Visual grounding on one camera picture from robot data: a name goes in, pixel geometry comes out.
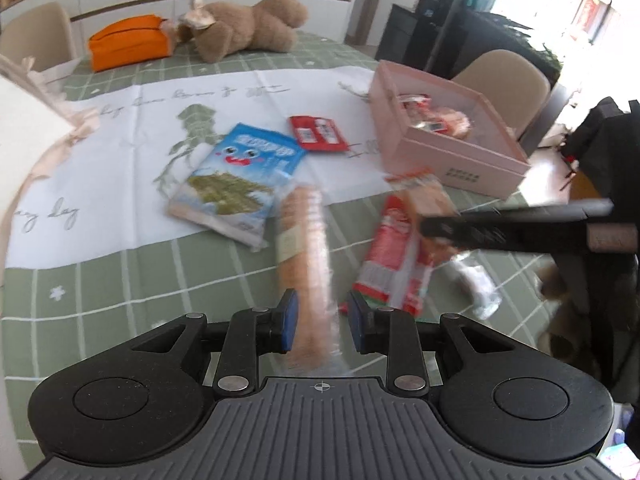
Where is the red sausage packet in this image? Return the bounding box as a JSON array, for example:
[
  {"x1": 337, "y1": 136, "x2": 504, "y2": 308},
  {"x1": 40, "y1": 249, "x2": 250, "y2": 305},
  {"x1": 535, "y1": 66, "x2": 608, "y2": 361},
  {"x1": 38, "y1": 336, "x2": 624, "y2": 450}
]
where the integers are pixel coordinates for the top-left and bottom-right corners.
[{"x1": 351, "y1": 169, "x2": 453, "y2": 317}]

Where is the brown furry object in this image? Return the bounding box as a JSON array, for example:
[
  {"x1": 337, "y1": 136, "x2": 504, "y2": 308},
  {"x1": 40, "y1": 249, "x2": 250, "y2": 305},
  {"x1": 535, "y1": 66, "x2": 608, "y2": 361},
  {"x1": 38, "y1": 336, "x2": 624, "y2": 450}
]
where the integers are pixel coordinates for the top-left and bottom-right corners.
[{"x1": 532, "y1": 262, "x2": 601, "y2": 366}]

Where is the beige chair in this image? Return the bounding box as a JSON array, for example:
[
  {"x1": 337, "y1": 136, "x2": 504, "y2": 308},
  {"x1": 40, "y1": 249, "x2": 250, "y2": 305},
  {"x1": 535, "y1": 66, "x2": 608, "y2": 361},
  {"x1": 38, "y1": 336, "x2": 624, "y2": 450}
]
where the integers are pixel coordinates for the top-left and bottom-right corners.
[
  {"x1": 450, "y1": 49, "x2": 552, "y2": 143},
  {"x1": 0, "y1": 1, "x2": 78, "y2": 73}
]

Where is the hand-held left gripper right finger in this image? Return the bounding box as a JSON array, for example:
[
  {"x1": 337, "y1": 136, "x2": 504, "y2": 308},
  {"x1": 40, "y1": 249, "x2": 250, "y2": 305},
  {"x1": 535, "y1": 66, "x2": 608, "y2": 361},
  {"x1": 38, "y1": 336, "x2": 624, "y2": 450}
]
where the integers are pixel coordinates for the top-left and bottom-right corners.
[{"x1": 347, "y1": 290, "x2": 518, "y2": 397}]

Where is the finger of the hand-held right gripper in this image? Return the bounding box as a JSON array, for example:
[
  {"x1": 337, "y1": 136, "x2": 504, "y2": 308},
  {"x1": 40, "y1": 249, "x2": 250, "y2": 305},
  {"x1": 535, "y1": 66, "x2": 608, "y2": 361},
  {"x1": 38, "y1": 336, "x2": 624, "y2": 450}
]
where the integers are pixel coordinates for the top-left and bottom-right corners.
[{"x1": 419, "y1": 199, "x2": 616, "y2": 256}]

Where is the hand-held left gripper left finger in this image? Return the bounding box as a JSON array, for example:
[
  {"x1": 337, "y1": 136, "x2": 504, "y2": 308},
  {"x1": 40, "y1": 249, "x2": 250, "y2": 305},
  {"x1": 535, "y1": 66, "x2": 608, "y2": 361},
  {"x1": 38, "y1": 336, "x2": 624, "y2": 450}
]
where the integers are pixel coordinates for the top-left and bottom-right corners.
[{"x1": 129, "y1": 288, "x2": 301, "y2": 397}]

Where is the white gift bag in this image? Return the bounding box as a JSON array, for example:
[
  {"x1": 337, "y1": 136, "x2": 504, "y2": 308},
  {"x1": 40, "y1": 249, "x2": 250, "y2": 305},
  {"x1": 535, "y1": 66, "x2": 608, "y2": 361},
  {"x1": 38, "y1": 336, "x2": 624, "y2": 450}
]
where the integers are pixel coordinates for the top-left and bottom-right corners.
[{"x1": 0, "y1": 54, "x2": 103, "y2": 261}]

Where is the small red snack packet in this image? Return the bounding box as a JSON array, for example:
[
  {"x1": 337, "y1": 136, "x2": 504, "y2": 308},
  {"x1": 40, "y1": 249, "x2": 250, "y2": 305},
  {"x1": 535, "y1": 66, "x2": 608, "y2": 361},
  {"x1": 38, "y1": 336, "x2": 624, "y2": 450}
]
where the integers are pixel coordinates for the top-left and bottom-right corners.
[{"x1": 288, "y1": 115, "x2": 349, "y2": 153}]

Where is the black water dispenser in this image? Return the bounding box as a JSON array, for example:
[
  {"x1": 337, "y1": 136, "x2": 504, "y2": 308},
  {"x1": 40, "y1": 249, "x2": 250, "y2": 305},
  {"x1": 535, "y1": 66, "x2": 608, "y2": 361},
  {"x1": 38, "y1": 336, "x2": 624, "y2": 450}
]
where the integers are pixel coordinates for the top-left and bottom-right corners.
[{"x1": 375, "y1": 0, "x2": 456, "y2": 68}]

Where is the orange chair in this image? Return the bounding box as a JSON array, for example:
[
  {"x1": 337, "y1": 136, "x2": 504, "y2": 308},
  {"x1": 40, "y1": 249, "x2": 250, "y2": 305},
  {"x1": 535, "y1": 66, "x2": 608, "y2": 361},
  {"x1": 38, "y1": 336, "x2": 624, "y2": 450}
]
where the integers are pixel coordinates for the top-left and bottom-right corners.
[{"x1": 567, "y1": 170, "x2": 608, "y2": 206}]

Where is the glass fish tank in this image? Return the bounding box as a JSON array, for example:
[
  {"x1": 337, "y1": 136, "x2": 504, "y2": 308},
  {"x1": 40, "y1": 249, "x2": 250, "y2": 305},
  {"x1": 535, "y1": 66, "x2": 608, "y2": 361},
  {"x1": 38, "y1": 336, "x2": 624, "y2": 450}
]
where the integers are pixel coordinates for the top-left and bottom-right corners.
[{"x1": 452, "y1": 0, "x2": 561, "y2": 76}]

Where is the clear bread packet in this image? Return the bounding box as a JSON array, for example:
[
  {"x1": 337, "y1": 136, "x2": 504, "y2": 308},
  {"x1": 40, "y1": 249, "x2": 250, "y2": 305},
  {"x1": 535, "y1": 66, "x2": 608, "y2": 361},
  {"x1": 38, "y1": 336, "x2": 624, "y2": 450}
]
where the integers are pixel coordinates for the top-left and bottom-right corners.
[{"x1": 422, "y1": 109, "x2": 472, "y2": 138}]

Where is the clear corn cob packet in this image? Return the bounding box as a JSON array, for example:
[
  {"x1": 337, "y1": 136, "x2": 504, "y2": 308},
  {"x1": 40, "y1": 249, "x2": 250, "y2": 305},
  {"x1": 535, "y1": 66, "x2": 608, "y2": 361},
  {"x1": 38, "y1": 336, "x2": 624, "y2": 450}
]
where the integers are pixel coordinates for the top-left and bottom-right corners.
[{"x1": 274, "y1": 184, "x2": 351, "y2": 376}]

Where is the brown teddy plush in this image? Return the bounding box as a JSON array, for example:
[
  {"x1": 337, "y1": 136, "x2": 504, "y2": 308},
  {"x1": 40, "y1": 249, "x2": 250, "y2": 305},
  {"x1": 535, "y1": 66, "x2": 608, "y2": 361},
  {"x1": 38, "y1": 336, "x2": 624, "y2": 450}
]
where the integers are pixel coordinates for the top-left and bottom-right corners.
[{"x1": 175, "y1": 0, "x2": 310, "y2": 63}]

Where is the white crumpled bag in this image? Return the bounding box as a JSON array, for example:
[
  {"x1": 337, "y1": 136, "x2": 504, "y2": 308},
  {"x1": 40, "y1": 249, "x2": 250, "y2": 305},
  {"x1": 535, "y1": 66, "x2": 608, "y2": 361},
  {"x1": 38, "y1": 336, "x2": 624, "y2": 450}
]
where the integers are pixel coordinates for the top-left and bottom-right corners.
[{"x1": 442, "y1": 252, "x2": 503, "y2": 322}]

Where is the pink cardboard box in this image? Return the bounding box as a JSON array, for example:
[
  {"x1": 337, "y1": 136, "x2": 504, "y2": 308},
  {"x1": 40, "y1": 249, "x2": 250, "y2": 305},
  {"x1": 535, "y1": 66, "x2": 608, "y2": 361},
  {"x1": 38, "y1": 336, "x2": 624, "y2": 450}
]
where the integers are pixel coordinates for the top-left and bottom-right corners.
[{"x1": 368, "y1": 59, "x2": 532, "y2": 198}]

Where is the blue seaweed packet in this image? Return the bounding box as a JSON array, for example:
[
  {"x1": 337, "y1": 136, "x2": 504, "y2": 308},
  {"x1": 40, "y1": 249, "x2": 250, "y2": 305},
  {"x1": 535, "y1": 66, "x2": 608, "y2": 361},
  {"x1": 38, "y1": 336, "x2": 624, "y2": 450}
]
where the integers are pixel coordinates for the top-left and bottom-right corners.
[{"x1": 166, "y1": 122, "x2": 308, "y2": 252}]

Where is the white printed table runner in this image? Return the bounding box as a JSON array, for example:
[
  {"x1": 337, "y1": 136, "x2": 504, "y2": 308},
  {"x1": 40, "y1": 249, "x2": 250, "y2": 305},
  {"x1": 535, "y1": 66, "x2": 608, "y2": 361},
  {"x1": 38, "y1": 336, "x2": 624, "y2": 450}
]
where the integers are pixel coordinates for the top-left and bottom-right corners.
[{"x1": 5, "y1": 65, "x2": 416, "y2": 273}]

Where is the orange pouch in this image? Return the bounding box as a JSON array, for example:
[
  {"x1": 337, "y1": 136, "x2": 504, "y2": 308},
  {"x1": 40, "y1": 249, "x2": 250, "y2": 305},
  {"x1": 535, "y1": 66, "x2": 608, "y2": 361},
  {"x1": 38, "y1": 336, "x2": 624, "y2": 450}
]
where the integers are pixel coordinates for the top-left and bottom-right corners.
[{"x1": 88, "y1": 14, "x2": 173, "y2": 73}]

